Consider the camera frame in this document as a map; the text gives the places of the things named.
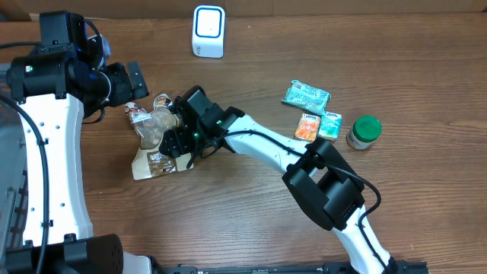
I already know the brown white snack bag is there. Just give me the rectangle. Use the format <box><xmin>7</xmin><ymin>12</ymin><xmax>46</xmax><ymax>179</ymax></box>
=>
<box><xmin>125</xmin><ymin>94</ymin><xmax>193</xmax><ymax>180</ymax></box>

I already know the teal tissue pack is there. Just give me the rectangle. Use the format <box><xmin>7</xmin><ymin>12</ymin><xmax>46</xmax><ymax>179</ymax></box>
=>
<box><xmin>282</xmin><ymin>79</ymin><xmax>332</xmax><ymax>116</ymax></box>

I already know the small teal white box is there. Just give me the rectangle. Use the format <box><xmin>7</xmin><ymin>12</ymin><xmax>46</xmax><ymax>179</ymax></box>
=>
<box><xmin>317</xmin><ymin>111</ymin><xmax>342</xmax><ymax>141</ymax></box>

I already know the green lid jar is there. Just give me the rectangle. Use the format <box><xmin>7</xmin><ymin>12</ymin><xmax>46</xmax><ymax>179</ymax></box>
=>
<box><xmin>346</xmin><ymin>116</ymin><xmax>382</xmax><ymax>150</ymax></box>

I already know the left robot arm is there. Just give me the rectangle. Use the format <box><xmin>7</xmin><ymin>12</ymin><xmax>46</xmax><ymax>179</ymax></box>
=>
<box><xmin>5</xmin><ymin>11</ymin><xmax>154</xmax><ymax>274</ymax></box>

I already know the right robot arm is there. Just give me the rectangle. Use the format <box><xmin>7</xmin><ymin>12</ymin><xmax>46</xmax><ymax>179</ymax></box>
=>
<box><xmin>159</xmin><ymin>85</ymin><xmax>398</xmax><ymax>273</ymax></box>

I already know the white barcode scanner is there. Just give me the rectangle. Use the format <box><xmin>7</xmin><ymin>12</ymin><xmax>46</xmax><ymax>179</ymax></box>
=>
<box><xmin>192</xmin><ymin>5</ymin><xmax>225</xmax><ymax>59</ymax></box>

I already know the grey plastic mesh basket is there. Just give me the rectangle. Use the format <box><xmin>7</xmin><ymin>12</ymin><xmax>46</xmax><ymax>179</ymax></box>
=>
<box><xmin>0</xmin><ymin>62</ymin><xmax>30</xmax><ymax>252</ymax></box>

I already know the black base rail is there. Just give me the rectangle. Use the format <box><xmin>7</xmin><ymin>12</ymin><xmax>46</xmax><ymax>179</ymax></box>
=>
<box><xmin>151</xmin><ymin>260</ymin><xmax>431</xmax><ymax>274</ymax></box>

